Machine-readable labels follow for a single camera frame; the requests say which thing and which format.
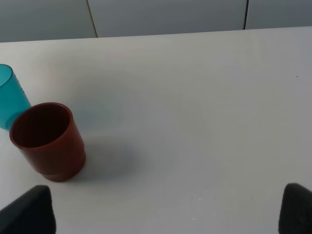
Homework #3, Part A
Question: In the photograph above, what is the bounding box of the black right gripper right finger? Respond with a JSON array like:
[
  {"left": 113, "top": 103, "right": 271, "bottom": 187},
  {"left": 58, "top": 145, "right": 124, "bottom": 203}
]
[{"left": 278, "top": 183, "right": 312, "bottom": 234}]

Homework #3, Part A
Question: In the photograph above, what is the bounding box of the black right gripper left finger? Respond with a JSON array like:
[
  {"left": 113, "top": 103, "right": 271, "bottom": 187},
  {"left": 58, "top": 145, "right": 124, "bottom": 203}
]
[{"left": 0, "top": 185, "right": 57, "bottom": 234}]

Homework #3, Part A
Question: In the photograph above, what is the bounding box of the teal translucent plastic cup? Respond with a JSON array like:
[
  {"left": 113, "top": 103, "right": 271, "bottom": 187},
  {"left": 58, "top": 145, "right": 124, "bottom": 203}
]
[{"left": 0, "top": 64, "right": 31, "bottom": 131}]

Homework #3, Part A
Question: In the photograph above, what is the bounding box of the red plastic cup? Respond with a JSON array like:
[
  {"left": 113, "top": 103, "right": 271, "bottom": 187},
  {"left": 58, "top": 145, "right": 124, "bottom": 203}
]
[{"left": 9, "top": 102, "right": 86, "bottom": 182}]

